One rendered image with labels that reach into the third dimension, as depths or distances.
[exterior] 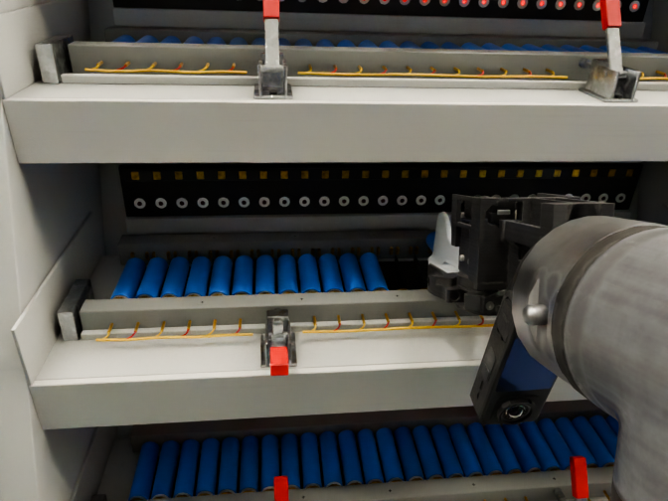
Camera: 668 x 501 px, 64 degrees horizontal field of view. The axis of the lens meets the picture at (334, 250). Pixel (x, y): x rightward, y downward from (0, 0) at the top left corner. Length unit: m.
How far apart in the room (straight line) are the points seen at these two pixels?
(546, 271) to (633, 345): 0.07
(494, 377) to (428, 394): 0.09
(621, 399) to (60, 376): 0.37
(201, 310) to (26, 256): 0.13
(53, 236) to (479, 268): 0.34
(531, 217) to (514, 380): 0.11
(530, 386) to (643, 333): 0.18
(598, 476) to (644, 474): 0.40
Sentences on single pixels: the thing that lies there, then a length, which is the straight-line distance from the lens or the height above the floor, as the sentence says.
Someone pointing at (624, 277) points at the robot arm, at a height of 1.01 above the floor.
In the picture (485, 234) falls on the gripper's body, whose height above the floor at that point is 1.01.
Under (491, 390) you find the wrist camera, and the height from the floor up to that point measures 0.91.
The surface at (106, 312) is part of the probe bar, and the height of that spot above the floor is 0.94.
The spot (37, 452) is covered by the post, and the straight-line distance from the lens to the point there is 0.48.
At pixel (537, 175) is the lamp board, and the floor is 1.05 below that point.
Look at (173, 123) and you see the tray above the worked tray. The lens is 0.41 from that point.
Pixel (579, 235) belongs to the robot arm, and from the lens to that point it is 0.29.
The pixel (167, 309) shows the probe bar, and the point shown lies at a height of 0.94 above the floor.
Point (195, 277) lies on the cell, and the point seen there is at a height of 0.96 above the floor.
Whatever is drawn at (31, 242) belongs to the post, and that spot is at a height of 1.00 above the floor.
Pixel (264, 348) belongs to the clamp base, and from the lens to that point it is 0.44.
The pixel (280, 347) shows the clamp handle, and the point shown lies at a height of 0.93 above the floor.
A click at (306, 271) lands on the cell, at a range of 0.50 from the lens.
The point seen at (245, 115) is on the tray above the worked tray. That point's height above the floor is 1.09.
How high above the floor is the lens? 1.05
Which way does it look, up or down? 8 degrees down
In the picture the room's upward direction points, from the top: straight up
